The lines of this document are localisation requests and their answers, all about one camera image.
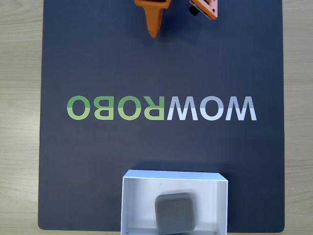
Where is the white cardboard box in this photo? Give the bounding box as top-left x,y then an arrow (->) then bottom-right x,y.
120,168 -> 229,235

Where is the grey square usb case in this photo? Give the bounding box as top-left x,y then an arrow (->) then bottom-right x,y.
154,191 -> 197,235

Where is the dark mat with WOWROBO print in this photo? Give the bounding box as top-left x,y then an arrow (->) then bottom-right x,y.
37,0 -> 286,232

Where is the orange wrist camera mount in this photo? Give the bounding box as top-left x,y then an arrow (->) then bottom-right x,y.
188,0 -> 219,21

